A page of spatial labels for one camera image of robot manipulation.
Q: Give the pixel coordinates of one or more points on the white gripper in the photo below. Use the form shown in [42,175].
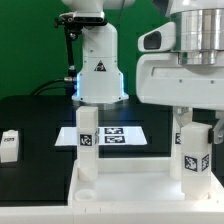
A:
[160,79]

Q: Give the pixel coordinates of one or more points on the white desk tabletop tray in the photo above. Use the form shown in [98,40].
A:
[138,184]

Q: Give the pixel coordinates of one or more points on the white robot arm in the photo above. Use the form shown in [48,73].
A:
[182,63]

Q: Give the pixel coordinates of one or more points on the white marker sheet with tags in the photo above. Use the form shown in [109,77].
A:
[124,135]

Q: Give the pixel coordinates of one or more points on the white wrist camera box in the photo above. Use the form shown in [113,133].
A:
[158,40]

